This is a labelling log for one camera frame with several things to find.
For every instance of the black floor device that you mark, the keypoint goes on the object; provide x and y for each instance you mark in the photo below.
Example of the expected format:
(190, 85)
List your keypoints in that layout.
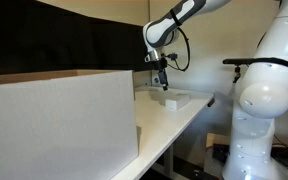
(221, 154)

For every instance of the small white box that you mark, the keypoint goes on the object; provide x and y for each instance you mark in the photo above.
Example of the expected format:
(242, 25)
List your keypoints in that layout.
(179, 100)

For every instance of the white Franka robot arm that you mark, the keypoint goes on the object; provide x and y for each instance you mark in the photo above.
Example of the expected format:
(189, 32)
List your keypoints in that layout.
(267, 93)

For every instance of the black stereo camera bar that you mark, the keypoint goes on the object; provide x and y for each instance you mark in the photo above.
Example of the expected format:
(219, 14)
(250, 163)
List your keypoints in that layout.
(235, 61)

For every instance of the brown cardboard sheet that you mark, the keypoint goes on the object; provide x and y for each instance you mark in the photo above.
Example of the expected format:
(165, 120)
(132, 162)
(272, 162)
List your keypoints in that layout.
(217, 139)

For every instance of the large white cardboard box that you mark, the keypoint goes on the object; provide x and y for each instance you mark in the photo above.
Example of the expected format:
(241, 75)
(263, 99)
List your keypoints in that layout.
(57, 126)

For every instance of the black table edge clamp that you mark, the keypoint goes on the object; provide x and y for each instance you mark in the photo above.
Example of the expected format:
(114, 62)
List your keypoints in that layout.
(211, 102)

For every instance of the black computer monitor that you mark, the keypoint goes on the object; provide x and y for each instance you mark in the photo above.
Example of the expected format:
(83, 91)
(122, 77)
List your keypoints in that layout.
(117, 46)
(34, 36)

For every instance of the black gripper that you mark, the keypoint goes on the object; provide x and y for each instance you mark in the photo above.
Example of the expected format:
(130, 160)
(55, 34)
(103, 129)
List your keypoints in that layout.
(162, 71)

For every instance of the black camera stand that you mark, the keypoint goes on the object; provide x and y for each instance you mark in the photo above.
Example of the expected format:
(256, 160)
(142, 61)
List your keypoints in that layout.
(237, 74)

